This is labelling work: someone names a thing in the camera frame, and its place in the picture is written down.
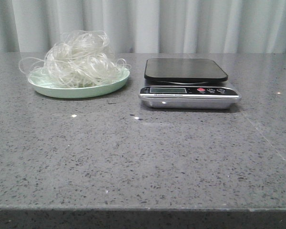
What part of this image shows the white pleated curtain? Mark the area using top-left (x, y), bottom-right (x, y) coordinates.
top-left (0, 0), bottom-right (286, 53)

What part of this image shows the white vermicelli noodle bundle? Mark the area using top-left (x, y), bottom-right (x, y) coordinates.
top-left (19, 31), bottom-right (130, 89)

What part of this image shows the light green round plate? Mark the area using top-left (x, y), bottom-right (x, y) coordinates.
top-left (28, 68), bottom-right (130, 99)

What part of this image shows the black silver kitchen scale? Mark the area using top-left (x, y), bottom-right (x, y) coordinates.
top-left (139, 58), bottom-right (241, 110)

